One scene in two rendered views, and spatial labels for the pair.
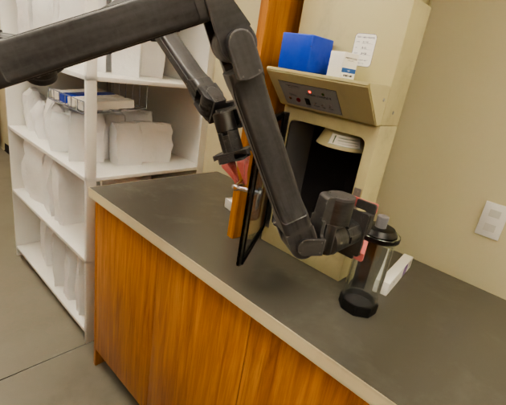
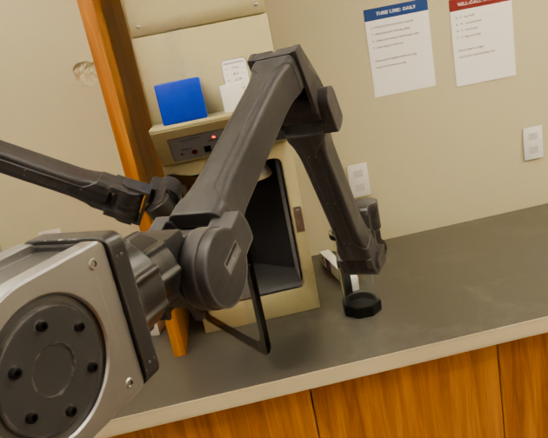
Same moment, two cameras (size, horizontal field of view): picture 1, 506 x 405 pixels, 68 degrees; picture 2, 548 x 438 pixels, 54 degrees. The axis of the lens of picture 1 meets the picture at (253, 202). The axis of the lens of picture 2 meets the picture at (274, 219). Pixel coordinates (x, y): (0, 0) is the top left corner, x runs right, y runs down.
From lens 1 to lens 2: 71 cm
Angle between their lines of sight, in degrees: 42
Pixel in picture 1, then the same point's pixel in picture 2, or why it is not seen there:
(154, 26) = (283, 112)
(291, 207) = (364, 230)
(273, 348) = (350, 398)
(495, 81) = not seen: hidden behind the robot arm
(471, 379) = (474, 288)
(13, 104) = not seen: outside the picture
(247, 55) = (336, 107)
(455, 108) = not seen: hidden behind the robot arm
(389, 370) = (447, 321)
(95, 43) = (264, 152)
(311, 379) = (401, 388)
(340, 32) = (201, 66)
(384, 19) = (244, 41)
